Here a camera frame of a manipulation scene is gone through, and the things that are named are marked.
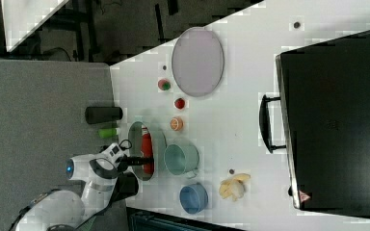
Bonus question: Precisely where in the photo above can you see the green oval strainer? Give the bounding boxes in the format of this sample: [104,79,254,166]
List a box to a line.
[128,121,167,181]

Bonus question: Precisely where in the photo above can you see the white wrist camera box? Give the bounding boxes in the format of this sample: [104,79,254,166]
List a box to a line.
[105,143,124,163]

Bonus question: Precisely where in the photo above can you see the round lilac plate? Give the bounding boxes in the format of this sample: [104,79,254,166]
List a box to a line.
[172,27,225,97]

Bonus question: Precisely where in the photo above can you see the black cylinder post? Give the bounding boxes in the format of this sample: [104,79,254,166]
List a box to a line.
[85,107,123,124]

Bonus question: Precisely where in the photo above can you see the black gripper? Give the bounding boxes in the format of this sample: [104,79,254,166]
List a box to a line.
[120,156,154,172]

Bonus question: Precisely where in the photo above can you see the toy orange half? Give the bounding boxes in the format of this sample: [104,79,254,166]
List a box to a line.
[170,116,184,131]

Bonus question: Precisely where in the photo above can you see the green mug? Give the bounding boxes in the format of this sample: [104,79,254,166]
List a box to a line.
[164,144,199,179]

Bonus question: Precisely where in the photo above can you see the silver toaster oven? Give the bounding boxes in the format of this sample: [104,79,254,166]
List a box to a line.
[275,30,370,218]

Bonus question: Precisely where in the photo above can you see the red ketchup bottle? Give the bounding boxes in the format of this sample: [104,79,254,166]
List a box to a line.
[141,125,154,174]

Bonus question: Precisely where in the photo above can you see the blue bowl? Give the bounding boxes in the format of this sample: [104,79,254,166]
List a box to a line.
[179,183,208,215]

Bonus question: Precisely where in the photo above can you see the red toy strawberry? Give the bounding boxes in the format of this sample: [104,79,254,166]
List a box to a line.
[174,98,185,110]

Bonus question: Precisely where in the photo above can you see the pink toy strawberry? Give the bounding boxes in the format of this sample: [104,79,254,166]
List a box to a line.
[158,79,171,90]

